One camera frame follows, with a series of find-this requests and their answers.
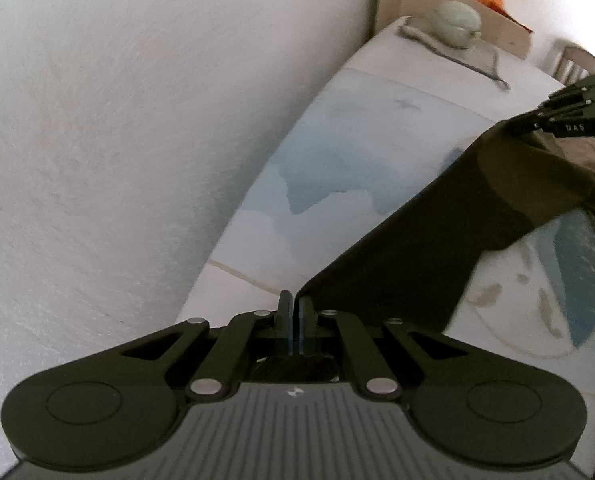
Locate brown two-tone sweater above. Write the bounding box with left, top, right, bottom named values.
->
left=297, top=122, right=595, bottom=333

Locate grey woven placemat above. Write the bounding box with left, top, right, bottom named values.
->
left=398, top=15, right=510, bottom=91

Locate grey ceramic teapot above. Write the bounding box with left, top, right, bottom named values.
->
left=427, top=0, right=482, bottom=50

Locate patterned white blue table mat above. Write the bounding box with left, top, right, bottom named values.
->
left=183, top=68, right=595, bottom=397

